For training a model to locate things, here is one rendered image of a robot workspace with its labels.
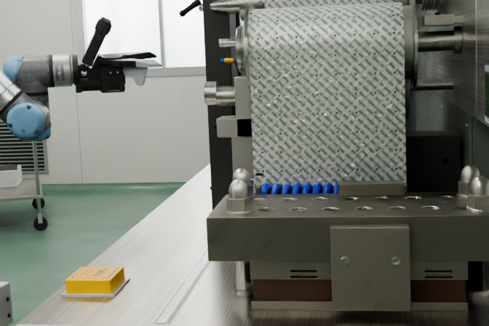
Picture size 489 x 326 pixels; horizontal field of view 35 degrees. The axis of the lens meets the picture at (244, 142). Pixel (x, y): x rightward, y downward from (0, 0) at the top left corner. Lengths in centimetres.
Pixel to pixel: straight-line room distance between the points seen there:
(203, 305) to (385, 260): 26
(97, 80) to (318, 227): 93
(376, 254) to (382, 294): 5
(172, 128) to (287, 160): 580
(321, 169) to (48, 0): 621
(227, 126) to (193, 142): 567
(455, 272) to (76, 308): 52
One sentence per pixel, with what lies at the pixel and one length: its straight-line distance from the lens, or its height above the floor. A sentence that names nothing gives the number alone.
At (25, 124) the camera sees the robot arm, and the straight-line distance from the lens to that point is 167.
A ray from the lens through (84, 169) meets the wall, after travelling 728.
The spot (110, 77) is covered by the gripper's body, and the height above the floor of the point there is 120.
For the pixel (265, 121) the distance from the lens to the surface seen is 120.
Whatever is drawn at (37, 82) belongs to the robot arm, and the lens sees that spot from 182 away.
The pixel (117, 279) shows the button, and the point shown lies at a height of 92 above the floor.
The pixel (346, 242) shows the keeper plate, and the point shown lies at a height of 100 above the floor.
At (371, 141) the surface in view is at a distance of 120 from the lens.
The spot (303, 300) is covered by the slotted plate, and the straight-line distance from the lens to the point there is 107.
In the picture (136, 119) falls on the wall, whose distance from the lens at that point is 707.
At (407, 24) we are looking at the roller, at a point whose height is 128.
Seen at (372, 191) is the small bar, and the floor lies 104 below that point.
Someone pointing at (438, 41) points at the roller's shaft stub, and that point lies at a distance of 124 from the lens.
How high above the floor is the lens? 125
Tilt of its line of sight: 7 degrees down
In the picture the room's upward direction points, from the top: 2 degrees counter-clockwise
